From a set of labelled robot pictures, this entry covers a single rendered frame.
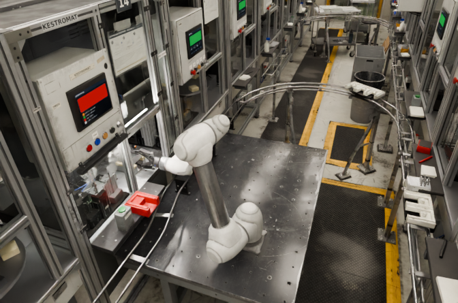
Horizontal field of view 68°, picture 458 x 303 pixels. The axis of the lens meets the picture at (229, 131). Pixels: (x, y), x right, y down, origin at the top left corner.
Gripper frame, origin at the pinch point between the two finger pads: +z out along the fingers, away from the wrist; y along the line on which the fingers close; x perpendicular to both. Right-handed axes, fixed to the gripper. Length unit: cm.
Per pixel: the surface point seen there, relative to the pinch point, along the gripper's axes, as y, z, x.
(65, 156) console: 46, -14, 62
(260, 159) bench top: -32, -69, -66
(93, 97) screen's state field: 65, -17, 39
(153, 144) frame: -7.3, 3.1, -26.5
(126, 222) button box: -4, -27, 49
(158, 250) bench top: -32, -37, 41
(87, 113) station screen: 59, -17, 45
